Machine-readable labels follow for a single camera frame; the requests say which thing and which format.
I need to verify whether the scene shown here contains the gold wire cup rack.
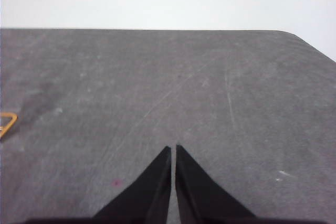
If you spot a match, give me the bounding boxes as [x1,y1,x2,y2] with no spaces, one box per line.
[0,112,18,140]

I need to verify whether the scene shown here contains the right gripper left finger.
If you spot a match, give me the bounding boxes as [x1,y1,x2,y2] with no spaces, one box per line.
[90,145,172,224]

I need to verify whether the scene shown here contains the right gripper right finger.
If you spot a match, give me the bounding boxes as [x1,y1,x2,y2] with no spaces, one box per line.
[175,144,259,224]

